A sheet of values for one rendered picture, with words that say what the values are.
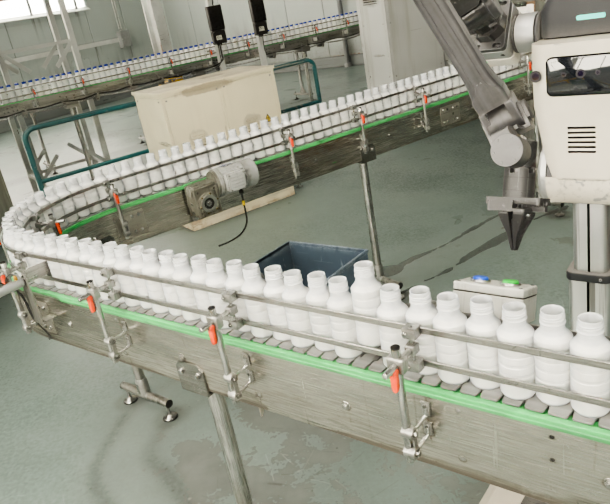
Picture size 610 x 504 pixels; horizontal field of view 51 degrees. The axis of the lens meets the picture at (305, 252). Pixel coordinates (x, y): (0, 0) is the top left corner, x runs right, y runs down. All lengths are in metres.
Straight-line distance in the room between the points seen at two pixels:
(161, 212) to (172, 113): 2.51
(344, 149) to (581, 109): 2.00
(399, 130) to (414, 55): 3.88
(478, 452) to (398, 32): 6.36
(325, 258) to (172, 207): 1.08
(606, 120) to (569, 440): 0.72
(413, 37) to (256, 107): 2.41
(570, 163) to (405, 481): 1.38
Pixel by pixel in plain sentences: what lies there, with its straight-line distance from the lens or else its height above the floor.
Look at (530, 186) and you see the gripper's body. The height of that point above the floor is 1.29.
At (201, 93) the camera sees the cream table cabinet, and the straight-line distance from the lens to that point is 5.45.
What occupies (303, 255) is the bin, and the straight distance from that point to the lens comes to 2.09.
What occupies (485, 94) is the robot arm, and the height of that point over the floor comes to 1.46.
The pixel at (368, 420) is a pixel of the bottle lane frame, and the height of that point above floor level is 0.88.
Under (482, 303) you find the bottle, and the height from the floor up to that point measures 1.15.
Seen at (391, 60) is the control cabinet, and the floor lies 0.89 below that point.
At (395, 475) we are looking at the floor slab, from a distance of 2.52.
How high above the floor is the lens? 1.68
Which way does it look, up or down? 22 degrees down
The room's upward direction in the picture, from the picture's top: 11 degrees counter-clockwise
